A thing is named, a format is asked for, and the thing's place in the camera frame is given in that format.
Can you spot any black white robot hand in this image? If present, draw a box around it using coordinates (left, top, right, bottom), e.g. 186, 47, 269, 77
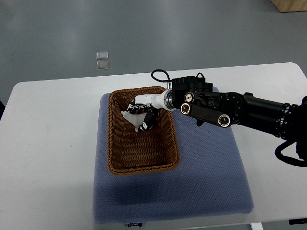
126, 89, 175, 131

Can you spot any white bear figurine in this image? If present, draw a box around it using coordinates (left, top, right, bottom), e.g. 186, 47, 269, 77
121, 111, 147, 132

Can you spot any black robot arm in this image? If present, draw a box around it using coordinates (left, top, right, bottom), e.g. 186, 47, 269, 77
166, 73, 307, 148

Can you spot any brown wicker basket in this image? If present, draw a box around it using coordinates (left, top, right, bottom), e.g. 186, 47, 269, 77
107, 86, 180, 176

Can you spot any upper floor socket plate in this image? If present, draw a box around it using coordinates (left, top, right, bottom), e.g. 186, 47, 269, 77
96, 51, 109, 60

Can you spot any blue quilted mat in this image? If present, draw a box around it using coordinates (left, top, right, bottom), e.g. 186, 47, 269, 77
93, 94, 254, 224

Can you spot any wooden box corner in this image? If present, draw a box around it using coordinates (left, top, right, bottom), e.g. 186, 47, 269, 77
271, 0, 307, 13

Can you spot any black cable loop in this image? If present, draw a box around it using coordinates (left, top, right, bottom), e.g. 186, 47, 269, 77
274, 141, 307, 167

